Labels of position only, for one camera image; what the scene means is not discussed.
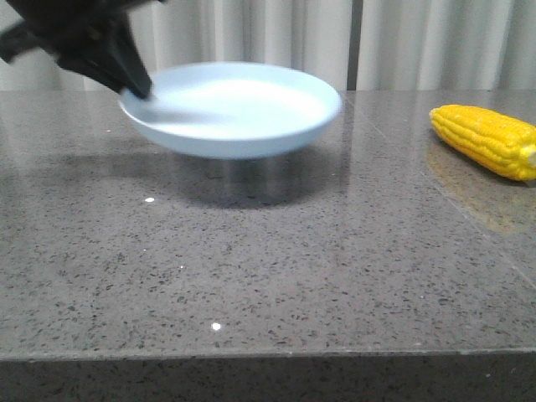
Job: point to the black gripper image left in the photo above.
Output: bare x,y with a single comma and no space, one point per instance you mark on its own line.
91,38

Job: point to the light blue plate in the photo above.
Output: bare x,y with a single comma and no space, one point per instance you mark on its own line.
233,110

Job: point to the white curtain left panel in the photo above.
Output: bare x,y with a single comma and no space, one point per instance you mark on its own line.
313,36

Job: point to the white curtain panel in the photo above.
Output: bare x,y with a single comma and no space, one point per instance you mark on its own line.
432,45
313,36

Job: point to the white curtain right panel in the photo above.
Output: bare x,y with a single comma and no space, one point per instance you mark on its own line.
432,45

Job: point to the yellow corn cob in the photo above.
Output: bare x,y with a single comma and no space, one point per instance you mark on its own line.
503,144

